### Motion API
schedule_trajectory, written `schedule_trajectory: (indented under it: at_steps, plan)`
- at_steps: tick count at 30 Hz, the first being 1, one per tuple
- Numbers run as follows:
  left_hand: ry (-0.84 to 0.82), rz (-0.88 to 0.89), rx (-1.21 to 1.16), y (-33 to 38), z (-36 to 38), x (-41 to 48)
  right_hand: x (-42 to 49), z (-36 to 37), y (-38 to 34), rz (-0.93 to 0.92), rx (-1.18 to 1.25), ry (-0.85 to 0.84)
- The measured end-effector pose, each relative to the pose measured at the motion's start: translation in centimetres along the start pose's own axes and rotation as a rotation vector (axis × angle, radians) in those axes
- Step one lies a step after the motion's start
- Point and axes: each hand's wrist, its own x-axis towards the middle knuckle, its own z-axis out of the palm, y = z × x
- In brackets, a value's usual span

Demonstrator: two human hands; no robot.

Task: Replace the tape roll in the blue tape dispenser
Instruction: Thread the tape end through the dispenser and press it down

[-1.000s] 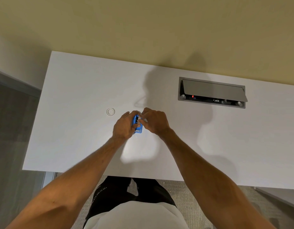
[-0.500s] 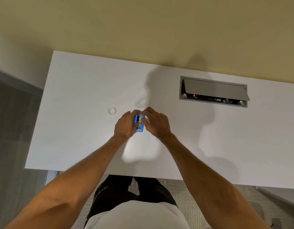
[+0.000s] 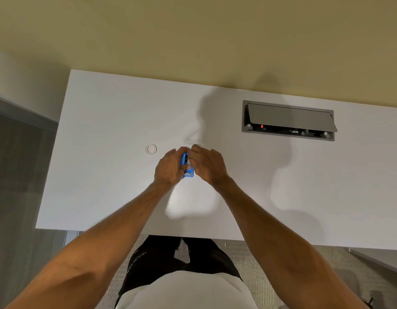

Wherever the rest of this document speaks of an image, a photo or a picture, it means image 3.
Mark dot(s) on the person's right hand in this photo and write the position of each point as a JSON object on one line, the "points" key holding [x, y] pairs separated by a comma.
{"points": [[208, 164]]}

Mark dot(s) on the person's left hand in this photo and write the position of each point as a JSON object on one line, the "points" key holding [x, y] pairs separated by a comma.
{"points": [[167, 167]]}

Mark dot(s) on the person's left fingers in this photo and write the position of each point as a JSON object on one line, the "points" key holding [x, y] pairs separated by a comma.
{"points": [[182, 151]]}

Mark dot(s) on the person's right fingers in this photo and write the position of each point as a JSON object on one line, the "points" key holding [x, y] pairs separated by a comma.
{"points": [[194, 154]]}

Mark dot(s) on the blue stapler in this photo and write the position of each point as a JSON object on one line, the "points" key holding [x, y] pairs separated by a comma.
{"points": [[187, 170]]}

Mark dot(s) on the person's right forearm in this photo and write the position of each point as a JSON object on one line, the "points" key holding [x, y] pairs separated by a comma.
{"points": [[288, 254]]}

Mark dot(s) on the person's left forearm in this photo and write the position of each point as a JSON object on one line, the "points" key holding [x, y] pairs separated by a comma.
{"points": [[89, 250]]}

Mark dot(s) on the white desk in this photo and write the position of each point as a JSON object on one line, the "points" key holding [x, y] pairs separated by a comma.
{"points": [[217, 157]]}

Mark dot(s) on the grey desk power outlet box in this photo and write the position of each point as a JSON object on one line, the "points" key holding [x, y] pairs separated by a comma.
{"points": [[288, 120]]}

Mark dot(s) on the person's black shorts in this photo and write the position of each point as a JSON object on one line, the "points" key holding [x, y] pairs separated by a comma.
{"points": [[172, 263]]}

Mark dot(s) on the person's white shirt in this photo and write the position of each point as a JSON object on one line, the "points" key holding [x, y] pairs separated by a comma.
{"points": [[185, 291]]}

